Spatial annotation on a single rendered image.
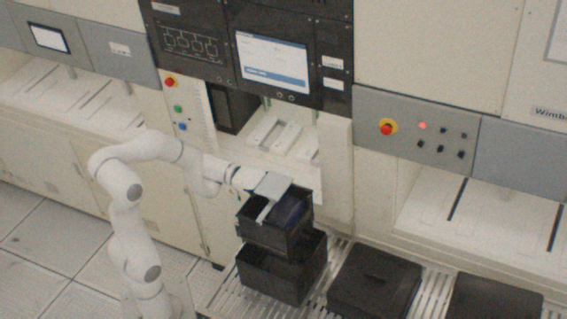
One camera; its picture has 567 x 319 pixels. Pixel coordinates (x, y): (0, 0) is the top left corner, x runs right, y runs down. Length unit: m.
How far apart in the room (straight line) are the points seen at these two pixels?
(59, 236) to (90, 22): 1.72
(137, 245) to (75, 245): 1.83
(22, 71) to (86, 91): 0.50
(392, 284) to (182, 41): 1.23
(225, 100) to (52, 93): 1.14
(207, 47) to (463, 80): 0.96
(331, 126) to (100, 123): 1.49
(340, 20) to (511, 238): 1.14
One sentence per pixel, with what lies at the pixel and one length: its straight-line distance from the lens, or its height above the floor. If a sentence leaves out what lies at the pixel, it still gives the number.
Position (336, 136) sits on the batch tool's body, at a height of 1.34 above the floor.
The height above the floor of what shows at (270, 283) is 0.87.
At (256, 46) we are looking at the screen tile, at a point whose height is 1.63.
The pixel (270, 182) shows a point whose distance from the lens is 2.25.
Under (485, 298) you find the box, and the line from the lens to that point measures 2.31.
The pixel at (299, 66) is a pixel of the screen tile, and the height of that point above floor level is 1.58.
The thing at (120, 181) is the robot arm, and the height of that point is 1.56.
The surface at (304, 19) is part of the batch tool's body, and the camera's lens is 2.13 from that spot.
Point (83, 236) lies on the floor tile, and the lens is 4.06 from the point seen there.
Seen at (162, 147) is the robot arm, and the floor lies 1.55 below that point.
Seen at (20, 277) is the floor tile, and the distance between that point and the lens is 4.03.
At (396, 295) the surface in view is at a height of 0.86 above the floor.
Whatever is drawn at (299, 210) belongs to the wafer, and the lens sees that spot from 2.35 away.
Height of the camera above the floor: 2.90
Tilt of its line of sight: 45 degrees down
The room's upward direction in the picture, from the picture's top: 7 degrees counter-clockwise
